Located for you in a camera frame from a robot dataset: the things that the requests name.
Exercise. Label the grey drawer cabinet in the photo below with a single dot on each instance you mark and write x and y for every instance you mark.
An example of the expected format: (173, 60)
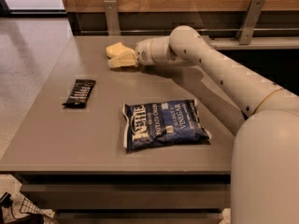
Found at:
(72, 159)

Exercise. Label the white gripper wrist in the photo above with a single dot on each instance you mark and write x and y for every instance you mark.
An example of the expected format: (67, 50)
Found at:
(143, 52)

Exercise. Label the metal bracket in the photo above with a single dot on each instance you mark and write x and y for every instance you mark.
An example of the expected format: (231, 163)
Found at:
(246, 31)
(112, 17)

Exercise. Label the right metal bracket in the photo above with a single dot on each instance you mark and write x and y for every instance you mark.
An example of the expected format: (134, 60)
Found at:
(246, 31)

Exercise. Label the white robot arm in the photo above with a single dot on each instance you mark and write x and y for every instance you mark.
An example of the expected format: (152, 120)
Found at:
(265, 159)

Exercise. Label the blue Kettle chips bag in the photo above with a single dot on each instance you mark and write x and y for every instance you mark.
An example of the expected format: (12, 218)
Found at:
(162, 125)

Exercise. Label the left metal bracket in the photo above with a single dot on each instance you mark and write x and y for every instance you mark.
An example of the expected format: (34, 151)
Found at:
(112, 17)

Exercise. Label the yellow sponge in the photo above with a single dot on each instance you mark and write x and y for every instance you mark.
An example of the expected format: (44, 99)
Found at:
(116, 50)

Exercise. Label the black wire basket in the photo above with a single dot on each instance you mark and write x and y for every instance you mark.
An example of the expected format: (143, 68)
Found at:
(18, 209)

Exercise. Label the black snack bar wrapper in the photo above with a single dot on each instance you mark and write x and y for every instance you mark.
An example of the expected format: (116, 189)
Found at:
(81, 91)

